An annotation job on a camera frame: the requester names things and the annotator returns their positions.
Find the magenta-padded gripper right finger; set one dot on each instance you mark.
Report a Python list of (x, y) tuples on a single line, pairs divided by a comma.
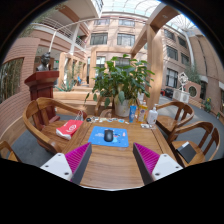
[(148, 160)]

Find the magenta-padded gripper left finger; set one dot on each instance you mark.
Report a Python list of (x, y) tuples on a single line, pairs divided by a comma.
[(78, 158)]

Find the black computer mouse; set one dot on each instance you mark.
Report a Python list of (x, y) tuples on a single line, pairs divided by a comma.
[(108, 135)]

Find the blue cartoon mouse pad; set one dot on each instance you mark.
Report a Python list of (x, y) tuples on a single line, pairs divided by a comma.
[(121, 138)]

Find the white crumpled wrapper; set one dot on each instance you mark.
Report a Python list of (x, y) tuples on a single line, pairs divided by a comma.
[(145, 126)]

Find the black flat box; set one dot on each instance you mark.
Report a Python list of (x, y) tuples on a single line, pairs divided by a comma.
[(186, 151)]

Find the small black charger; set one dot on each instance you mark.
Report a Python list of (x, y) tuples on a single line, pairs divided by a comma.
[(88, 119)]

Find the white pump bottle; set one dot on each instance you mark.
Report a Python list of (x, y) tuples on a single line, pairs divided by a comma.
[(152, 117)]

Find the yellow liquid soap bottle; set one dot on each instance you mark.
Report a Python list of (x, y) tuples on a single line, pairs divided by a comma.
[(142, 113)]

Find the blue tube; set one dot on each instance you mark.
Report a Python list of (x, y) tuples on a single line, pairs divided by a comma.
[(132, 114)]

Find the wooden armchair with red bag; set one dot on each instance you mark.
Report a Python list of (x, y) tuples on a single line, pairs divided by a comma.
[(40, 126)]

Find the long wooden planter box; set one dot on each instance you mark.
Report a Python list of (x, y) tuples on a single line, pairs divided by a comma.
[(73, 97)]

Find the wooden armchair with black box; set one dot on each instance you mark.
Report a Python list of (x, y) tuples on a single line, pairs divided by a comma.
[(200, 126)]

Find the green plant in white pot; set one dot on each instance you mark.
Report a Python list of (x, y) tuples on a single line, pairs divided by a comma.
[(123, 80)]

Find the dark bust statue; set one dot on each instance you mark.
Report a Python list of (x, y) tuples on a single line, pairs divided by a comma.
[(44, 62)]

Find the red wooden pedestal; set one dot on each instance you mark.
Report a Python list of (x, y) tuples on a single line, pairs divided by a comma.
[(41, 86)]

